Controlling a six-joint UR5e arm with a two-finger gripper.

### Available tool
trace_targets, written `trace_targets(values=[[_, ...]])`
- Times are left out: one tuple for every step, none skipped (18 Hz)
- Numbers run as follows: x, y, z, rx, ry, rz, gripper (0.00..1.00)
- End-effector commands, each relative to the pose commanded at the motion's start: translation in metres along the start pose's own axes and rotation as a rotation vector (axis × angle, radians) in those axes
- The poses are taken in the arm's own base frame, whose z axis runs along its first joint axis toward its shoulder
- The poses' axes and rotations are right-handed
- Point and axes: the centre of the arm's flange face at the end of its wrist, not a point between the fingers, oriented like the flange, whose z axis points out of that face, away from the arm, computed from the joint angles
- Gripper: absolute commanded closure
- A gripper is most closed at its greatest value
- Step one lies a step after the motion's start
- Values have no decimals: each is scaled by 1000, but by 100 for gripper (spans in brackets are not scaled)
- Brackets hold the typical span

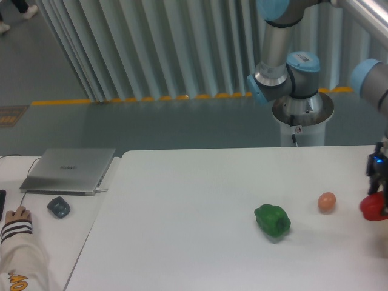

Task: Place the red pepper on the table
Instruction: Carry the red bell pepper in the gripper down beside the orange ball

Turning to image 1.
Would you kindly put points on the red bell pepper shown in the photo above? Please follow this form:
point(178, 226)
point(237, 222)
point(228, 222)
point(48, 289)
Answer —
point(371, 207)

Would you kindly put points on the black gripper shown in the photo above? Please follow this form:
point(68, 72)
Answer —
point(376, 171)

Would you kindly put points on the black phone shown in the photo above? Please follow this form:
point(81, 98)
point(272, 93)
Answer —
point(3, 194)

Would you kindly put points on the cream sleeved forearm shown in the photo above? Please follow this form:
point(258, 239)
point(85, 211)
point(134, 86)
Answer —
point(23, 262)

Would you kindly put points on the person's hand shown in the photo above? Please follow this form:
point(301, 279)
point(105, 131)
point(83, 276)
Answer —
point(21, 214)

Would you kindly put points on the green bell pepper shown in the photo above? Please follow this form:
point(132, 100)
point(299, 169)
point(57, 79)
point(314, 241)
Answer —
point(272, 220)

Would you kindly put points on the brown egg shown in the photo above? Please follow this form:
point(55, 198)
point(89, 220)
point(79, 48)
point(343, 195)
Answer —
point(326, 202)

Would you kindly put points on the white folding partition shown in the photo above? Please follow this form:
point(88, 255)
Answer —
point(185, 49)

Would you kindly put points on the silver closed laptop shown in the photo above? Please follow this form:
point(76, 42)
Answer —
point(69, 171)

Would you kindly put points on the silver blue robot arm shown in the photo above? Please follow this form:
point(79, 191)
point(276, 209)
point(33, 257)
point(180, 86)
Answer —
point(292, 80)

